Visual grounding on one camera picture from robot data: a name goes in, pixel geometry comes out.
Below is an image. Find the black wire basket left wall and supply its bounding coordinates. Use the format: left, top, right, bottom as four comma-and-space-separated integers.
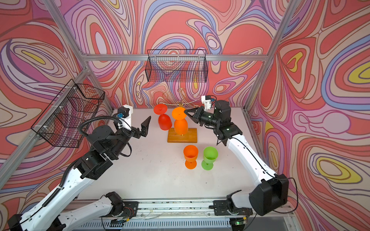
31, 80, 105, 148

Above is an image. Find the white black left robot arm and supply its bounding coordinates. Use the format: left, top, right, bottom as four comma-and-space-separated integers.
8, 113, 151, 231

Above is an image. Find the black wire basket wall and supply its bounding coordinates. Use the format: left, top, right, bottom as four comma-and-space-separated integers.
31, 80, 105, 148
145, 49, 208, 83

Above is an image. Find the green wine glass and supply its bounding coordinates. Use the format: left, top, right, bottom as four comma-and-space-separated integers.
201, 146, 218, 170

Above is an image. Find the black wire basket back wall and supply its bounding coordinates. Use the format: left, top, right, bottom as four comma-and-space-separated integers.
145, 49, 208, 83

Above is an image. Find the gold wire rack wooden base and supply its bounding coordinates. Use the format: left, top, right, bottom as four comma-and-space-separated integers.
161, 88, 198, 143

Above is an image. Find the orange wine glass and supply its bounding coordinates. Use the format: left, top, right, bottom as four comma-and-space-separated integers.
172, 107, 188, 135
183, 145, 198, 169

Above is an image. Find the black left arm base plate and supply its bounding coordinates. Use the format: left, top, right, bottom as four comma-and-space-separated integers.
109, 201, 139, 218

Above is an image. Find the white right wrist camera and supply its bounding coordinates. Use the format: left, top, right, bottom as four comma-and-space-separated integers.
201, 95, 217, 111

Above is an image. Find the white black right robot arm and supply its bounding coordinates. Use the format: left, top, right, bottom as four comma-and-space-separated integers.
184, 100, 289, 216

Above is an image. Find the orange front wine glass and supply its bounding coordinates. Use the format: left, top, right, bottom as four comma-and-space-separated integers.
172, 107, 188, 135

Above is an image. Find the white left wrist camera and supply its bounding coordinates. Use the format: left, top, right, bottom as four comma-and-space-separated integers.
116, 105, 134, 130

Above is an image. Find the red wine glass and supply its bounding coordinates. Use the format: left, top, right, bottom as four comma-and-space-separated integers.
154, 104, 172, 131

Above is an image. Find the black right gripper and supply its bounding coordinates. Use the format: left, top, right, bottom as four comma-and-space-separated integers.
184, 105, 220, 128

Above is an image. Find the aluminium front rail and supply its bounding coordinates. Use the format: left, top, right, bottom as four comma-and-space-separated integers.
58, 198, 300, 231

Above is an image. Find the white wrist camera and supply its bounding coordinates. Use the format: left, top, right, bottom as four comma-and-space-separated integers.
201, 95, 217, 111
116, 105, 134, 130

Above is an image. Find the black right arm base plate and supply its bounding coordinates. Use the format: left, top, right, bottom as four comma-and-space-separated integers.
209, 200, 253, 217

